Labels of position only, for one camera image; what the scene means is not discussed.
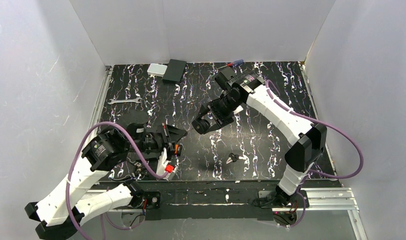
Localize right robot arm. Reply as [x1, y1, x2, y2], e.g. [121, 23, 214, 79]
[192, 67, 327, 206]

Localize key bunch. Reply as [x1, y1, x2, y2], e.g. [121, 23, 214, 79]
[225, 153, 246, 164]

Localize orange and black padlock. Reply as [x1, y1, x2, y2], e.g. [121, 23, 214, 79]
[173, 144, 183, 157]

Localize black box at front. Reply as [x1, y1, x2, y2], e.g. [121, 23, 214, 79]
[118, 109, 149, 128]

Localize black box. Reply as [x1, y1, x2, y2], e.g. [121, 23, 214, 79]
[118, 109, 149, 128]
[162, 59, 187, 83]

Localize black pliers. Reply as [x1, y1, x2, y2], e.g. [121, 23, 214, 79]
[128, 162, 150, 181]

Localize silver open-end wrench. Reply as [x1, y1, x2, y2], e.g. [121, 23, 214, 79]
[107, 97, 142, 105]

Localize blue red screwdriver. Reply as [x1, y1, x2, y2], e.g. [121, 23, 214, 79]
[219, 59, 244, 69]

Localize black box at back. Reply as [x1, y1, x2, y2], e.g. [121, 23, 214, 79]
[162, 59, 187, 83]

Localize white box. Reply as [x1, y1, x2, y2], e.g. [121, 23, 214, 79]
[147, 63, 168, 77]

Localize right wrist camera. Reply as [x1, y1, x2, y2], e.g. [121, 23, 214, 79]
[233, 105, 243, 115]

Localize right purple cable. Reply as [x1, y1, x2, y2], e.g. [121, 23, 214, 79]
[265, 79, 364, 229]

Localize aluminium frame rail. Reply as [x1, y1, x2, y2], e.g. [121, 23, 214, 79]
[58, 66, 367, 240]

